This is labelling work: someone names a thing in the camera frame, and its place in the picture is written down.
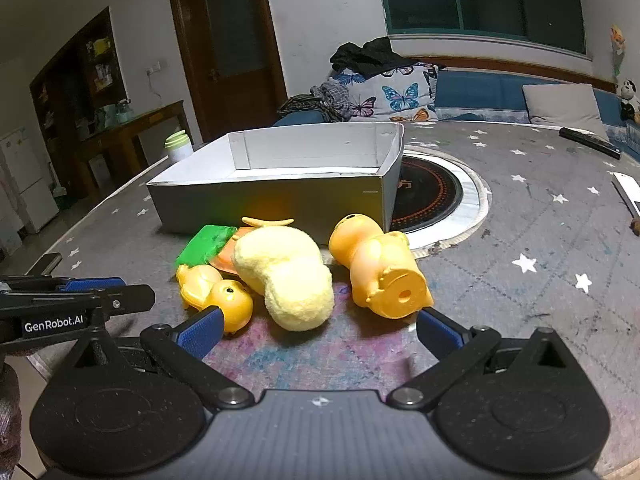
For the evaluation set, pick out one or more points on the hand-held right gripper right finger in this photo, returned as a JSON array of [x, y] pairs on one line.
[[442, 334]]

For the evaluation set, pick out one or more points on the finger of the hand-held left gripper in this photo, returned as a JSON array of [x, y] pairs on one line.
[[92, 284], [130, 297]]

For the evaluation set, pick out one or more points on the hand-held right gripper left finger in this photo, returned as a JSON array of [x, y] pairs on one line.
[[200, 334]]

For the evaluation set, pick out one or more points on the small yellow rubber duck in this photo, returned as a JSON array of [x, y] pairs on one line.
[[225, 302]]

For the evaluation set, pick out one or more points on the orange block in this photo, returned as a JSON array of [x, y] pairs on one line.
[[225, 262]]

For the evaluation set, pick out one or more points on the green block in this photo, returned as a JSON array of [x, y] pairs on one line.
[[200, 250]]

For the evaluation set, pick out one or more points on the large orange rubber duck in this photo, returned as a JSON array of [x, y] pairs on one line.
[[375, 265]]

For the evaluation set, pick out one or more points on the yellow plush duck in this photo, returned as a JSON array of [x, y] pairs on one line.
[[290, 280]]

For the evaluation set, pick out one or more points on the white cardboard box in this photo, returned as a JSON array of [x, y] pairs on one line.
[[275, 200]]

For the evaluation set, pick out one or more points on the grey star-print tablecloth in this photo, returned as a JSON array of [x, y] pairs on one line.
[[525, 310]]

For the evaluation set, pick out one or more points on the white refrigerator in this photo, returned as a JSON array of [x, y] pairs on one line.
[[25, 180]]

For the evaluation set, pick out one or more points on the round black induction cooktop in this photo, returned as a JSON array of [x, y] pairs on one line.
[[435, 200]]

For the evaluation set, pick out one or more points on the dark wooden sideboard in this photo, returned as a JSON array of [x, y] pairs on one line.
[[130, 135]]

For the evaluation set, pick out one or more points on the white jar with green lid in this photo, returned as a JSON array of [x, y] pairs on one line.
[[178, 147]]

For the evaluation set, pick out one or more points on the dark wooden bookshelf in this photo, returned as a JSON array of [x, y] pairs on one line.
[[65, 95]]

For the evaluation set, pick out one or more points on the white remote control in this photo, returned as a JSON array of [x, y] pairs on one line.
[[629, 192]]

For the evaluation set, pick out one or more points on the black remote control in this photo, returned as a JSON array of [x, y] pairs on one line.
[[590, 142]]

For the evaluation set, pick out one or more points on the butterfly print pillow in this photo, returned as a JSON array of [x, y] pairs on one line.
[[395, 95]]

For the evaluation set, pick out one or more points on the blue sofa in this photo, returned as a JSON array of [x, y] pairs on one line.
[[480, 92]]

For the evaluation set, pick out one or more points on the grey pillow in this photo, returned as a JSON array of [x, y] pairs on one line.
[[562, 105]]

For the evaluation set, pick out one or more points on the grey plaid clothes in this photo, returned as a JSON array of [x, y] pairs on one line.
[[325, 100]]

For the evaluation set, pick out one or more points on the brown wooden door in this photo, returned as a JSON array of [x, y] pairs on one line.
[[230, 45]]

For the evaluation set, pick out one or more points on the black clothes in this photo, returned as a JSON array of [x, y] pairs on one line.
[[375, 57]]

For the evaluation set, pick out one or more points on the panda plush toy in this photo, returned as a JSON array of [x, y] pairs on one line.
[[627, 97]]

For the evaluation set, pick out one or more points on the dark green-framed window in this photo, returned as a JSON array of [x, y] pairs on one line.
[[480, 0]]

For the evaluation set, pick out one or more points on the white wall socket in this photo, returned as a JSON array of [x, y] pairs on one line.
[[156, 67]]

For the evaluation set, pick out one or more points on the colourful wall decoration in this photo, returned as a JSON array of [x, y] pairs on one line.
[[617, 42]]

